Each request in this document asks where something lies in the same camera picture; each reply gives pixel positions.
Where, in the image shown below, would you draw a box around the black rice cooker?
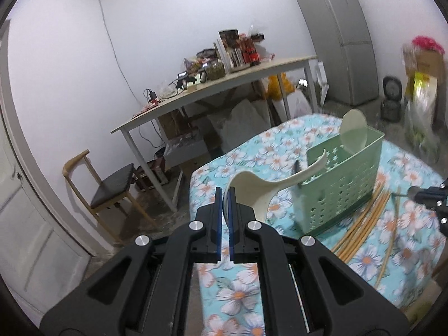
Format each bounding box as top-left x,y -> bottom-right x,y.
382,76 -> 403,100

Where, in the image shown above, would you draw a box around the wooden chair with black seat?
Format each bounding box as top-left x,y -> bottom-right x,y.
62,149 -> 160,247

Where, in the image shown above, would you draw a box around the patterned flat box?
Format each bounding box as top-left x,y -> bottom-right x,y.
164,131 -> 211,169

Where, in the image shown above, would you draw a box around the white panelled door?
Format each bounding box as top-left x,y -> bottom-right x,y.
0,24 -> 92,316

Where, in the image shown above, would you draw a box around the pile of bamboo chopsticks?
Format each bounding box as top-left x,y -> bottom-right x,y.
331,173 -> 403,288

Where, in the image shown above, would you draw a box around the floral blue blanket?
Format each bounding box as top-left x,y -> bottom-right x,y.
189,113 -> 447,336

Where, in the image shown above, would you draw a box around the translucent white rice paddle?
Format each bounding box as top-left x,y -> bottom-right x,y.
340,109 -> 369,155

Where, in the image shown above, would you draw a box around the translucent plastic bag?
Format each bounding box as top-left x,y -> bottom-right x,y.
292,89 -> 312,120

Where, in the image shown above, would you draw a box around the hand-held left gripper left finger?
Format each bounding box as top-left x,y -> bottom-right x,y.
39,186 -> 225,336

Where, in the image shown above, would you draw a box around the white panel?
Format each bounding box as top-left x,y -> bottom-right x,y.
317,61 -> 331,106

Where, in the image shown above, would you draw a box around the long grey table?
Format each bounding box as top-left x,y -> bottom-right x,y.
111,54 -> 319,214

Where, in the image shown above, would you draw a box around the pink artificial flowers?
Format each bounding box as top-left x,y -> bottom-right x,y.
411,36 -> 445,55

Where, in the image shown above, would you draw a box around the red toy truck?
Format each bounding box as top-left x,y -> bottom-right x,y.
240,35 -> 261,66

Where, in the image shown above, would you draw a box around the yellow plastic bag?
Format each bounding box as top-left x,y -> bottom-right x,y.
268,73 -> 295,102

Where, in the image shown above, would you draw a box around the cream plastic ladle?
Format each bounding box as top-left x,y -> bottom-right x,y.
223,149 -> 328,226

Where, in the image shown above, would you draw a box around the grey refrigerator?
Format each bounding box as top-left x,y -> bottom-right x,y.
293,0 -> 380,106

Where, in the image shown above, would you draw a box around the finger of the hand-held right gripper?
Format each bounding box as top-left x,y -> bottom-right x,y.
408,178 -> 448,239

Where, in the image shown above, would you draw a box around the green plastic utensil holder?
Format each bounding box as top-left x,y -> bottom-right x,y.
296,128 -> 386,237

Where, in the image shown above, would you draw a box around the black pot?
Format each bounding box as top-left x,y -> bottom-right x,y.
381,98 -> 403,123

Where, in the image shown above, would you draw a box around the white sack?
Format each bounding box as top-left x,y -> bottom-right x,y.
206,100 -> 272,155

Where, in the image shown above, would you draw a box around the brown cardboard box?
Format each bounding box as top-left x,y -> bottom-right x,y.
157,110 -> 191,141

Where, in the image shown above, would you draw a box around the plastic bag of vegetables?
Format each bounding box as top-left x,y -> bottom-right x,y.
404,72 -> 438,155

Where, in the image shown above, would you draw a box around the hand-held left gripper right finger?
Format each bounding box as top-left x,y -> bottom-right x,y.
229,186 -> 410,336

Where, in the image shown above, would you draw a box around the glass jar of snacks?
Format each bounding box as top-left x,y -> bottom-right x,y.
205,61 -> 226,79

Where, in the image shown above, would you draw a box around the row of books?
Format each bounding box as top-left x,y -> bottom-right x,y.
213,30 -> 242,74

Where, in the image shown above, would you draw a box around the wall cable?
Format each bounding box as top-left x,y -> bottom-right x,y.
100,0 -> 165,148

